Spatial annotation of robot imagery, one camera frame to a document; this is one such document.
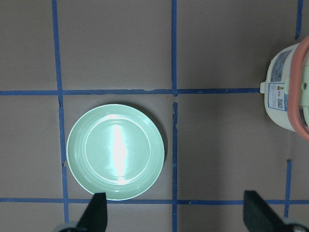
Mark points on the green plate near left arm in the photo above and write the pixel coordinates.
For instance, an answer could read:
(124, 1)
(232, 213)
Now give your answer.
(115, 149)

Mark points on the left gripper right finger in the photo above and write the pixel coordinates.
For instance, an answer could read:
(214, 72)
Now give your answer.
(259, 217)

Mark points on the brown paper table mat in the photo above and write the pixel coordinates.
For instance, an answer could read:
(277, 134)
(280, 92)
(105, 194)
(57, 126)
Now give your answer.
(194, 67)

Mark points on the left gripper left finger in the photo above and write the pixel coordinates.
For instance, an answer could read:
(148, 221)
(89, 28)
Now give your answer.
(95, 216)

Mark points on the white rice cooker orange handle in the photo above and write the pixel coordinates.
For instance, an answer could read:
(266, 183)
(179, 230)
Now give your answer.
(286, 89)

